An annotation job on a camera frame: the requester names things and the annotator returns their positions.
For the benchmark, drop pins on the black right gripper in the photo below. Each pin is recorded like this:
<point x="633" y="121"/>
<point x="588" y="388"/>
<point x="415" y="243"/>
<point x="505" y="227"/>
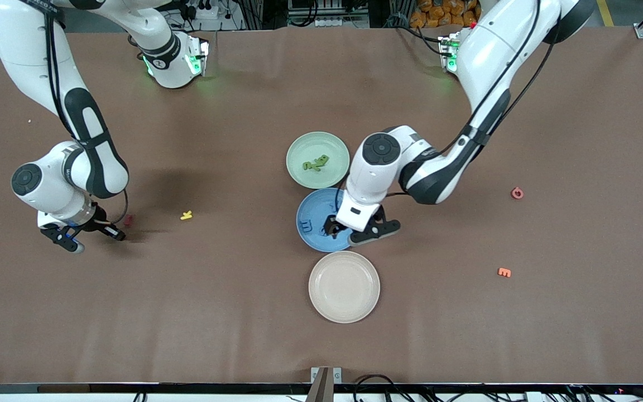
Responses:
<point x="100" y="224"/>

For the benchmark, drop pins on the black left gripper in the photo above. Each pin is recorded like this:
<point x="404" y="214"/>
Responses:
<point x="331" y="224"/>

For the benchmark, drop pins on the blue foam letter M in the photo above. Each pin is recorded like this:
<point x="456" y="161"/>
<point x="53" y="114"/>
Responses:
<point x="306" y="226"/>

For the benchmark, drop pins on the green foam letter N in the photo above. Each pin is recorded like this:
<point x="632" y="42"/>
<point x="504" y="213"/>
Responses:
<point x="317" y="166"/>

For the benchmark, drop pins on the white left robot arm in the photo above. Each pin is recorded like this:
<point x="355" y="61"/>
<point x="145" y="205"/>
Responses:
<point x="377" y="178"/>

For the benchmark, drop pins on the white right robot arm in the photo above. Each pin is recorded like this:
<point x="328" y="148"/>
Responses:
<point x="48" y="190"/>

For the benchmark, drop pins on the silver arm base connector box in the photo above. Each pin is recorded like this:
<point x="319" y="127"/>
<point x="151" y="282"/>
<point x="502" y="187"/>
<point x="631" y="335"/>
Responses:
<point x="197" y="56"/>
<point x="447" y="53"/>

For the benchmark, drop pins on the blue round plate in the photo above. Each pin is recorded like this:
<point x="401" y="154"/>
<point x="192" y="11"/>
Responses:
<point x="316" y="206"/>

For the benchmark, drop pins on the beige round plate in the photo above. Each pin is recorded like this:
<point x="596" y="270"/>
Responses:
<point x="344" y="287"/>

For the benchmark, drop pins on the yellow foam letter K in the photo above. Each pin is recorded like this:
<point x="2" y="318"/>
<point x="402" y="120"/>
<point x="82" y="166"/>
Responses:
<point x="186" y="215"/>

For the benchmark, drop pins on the pale green round plate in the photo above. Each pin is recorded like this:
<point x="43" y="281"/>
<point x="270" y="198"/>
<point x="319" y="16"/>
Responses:
<point x="317" y="142"/>

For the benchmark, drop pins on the brown table cover sheet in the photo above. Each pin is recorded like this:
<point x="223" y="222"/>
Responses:
<point x="243" y="312"/>

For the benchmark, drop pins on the orange foam letter E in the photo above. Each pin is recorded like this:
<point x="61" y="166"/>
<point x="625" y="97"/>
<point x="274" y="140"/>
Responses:
<point x="504" y="272"/>

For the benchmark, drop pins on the red foam letter G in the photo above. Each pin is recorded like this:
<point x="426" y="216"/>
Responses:
<point x="517" y="193"/>

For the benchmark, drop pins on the white power strip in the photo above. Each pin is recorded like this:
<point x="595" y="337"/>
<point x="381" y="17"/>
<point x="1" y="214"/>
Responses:
<point x="203" y="10"/>

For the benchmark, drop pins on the orange packaged goods pile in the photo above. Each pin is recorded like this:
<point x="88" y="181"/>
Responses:
<point x="438" y="14"/>

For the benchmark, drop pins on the metal table edge bracket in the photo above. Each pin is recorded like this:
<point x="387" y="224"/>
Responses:
<point x="326" y="377"/>

